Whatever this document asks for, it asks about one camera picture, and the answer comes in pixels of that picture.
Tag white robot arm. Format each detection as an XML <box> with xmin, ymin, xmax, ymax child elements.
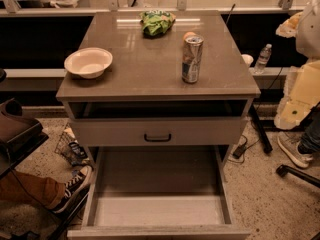
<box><xmin>274</xmin><ymin>0</ymin><xmax>320</xmax><ymax>130</ymax></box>

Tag grey drawer cabinet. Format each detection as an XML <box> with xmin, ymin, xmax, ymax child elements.
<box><xmin>57</xmin><ymin>11</ymin><xmax>260</xmax><ymax>157</ymax></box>

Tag open bottom drawer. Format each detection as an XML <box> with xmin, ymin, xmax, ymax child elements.
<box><xmin>68</xmin><ymin>146</ymin><xmax>250</xmax><ymax>240</ymax></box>

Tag silver blue drink can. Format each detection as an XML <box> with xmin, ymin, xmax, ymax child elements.
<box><xmin>182</xmin><ymin>34</ymin><xmax>204</xmax><ymax>84</ymax></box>

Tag orange fruit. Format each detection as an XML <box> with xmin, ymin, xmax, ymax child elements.
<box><xmin>183</xmin><ymin>32</ymin><xmax>196</xmax><ymax>40</ymax></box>

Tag white bowl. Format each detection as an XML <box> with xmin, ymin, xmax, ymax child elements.
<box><xmin>64</xmin><ymin>47</ymin><xmax>113</xmax><ymax>79</ymax></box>

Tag black power adapter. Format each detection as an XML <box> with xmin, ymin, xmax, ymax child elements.
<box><xmin>232</xmin><ymin>144</ymin><xmax>246</xmax><ymax>159</ymax></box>

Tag green chip bag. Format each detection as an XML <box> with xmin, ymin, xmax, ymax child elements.
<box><xmin>140</xmin><ymin>10</ymin><xmax>176</xmax><ymax>37</ymax></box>

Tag black table leg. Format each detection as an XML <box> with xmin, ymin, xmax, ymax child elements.
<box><xmin>249</xmin><ymin>105</ymin><xmax>273</xmax><ymax>154</ymax></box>

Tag black white sneaker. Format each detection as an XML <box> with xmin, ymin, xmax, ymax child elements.
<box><xmin>52</xmin><ymin>165</ymin><xmax>93</xmax><ymax>214</ymax></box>

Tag white paper cup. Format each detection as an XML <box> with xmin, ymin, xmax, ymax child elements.
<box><xmin>242</xmin><ymin>54</ymin><xmax>253</xmax><ymax>67</ymax></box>

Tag clear plastic water bottle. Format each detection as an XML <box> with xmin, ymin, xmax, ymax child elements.
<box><xmin>254</xmin><ymin>44</ymin><xmax>272</xmax><ymax>74</ymax></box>

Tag grey sneaker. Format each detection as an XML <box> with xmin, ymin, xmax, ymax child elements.
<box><xmin>277</xmin><ymin>132</ymin><xmax>313</xmax><ymax>169</ymax></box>

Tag black chair leg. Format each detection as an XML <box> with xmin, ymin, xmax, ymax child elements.
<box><xmin>276</xmin><ymin>164</ymin><xmax>320</xmax><ymax>188</ymax></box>

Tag orange trouser leg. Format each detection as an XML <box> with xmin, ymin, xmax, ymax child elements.
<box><xmin>0</xmin><ymin>171</ymin><xmax>66</xmax><ymax>209</ymax></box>

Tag brown chair seat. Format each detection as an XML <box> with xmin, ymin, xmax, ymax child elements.
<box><xmin>0</xmin><ymin>99</ymin><xmax>48</xmax><ymax>179</ymax></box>

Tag blue jeans leg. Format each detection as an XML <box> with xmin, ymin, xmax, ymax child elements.
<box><xmin>298</xmin><ymin>115</ymin><xmax>320</xmax><ymax>154</ymax></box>

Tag middle drawer with black handle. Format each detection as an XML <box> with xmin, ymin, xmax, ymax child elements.
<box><xmin>70</xmin><ymin>117</ymin><xmax>247</xmax><ymax>146</ymax></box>

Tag wire basket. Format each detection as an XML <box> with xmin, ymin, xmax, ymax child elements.
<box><xmin>55</xmin><ymin>124</ymin><xmax>89</xmax><ymax>167</ymax></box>

